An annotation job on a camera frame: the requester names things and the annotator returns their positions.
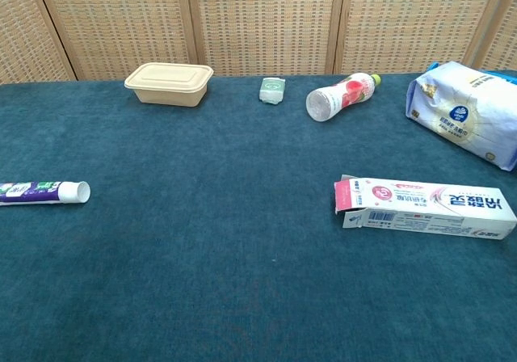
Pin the teal table cloth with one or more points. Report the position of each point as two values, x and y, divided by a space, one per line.
226 224

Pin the white pink toothpaste box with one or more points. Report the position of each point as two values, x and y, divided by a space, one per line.
428 210

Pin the beige lidded food container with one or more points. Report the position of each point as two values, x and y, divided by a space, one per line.
169 85

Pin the purple white toothpaste tube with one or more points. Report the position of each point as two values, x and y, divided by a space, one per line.
36 191

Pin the plastic bottle with peach label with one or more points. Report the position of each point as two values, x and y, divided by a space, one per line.
343 95

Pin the white paper towel pack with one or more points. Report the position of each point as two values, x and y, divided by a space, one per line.
460 111

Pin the small green tissue packet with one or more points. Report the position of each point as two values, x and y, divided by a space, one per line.
271 90

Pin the woven bamboo folding screen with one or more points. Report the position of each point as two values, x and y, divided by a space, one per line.
262 22

